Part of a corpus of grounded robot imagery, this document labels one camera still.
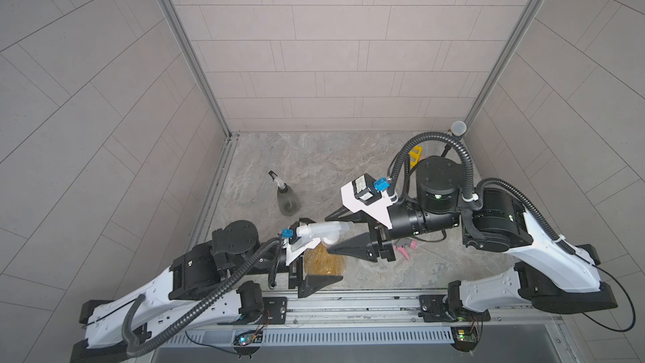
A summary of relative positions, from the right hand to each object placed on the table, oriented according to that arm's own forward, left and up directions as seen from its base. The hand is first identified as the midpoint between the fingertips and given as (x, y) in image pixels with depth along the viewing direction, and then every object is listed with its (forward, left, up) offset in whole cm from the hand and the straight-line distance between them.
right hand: (335, 237), depth 40 cm
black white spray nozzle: (+32, +19, -26) cm, 45 cm away
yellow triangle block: (+53, -37, -44) cm, 78 cm away
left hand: (0, 0, -11) cm, 11 cm away
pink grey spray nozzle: (+14, -21, -44) cm, 51 cm away
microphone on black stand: (+45, -45, -22) cm, 67 cm away
